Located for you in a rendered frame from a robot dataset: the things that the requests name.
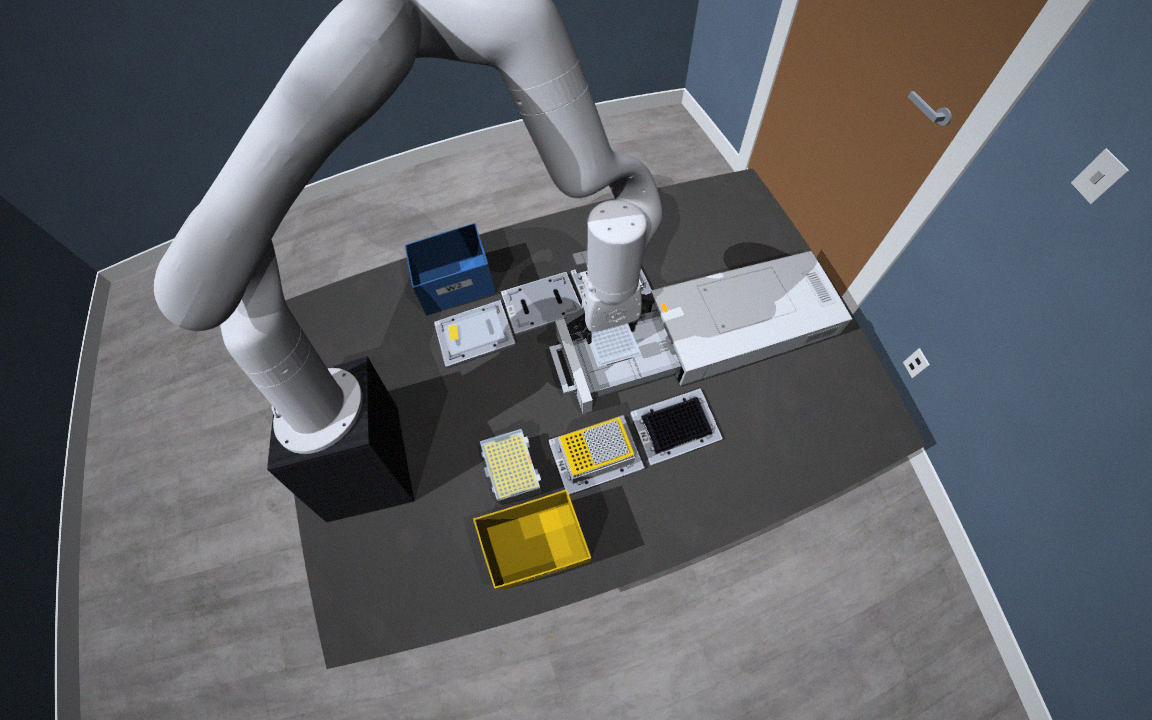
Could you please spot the yellow open tray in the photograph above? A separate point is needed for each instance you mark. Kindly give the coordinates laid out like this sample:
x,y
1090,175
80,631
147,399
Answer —
x,y
531,538

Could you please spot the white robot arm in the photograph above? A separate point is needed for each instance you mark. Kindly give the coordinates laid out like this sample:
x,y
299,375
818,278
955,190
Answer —
x,y
349,67

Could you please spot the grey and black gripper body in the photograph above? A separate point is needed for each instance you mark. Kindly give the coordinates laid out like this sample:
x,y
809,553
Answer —
x,y
601,315

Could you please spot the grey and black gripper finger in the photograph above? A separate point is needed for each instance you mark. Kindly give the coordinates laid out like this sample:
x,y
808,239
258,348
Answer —
x,y
648,300
577,322

